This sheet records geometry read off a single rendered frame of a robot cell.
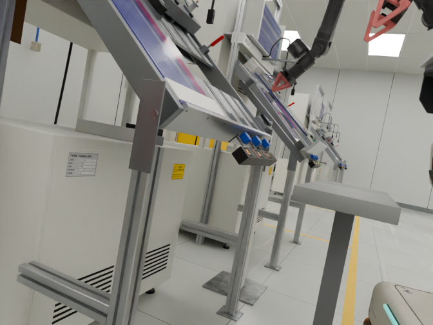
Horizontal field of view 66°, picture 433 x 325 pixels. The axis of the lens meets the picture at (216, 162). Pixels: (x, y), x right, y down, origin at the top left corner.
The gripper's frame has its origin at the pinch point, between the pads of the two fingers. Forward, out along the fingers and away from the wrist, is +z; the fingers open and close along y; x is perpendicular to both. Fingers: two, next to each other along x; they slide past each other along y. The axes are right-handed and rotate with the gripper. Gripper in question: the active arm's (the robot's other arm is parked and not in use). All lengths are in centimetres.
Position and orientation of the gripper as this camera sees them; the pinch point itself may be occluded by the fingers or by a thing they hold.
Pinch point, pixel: (274, 89)
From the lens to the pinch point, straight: 150.4
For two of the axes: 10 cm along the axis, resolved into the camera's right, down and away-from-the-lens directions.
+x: 5.5, 7.9, -2.6
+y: -3.8, -0.4, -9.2
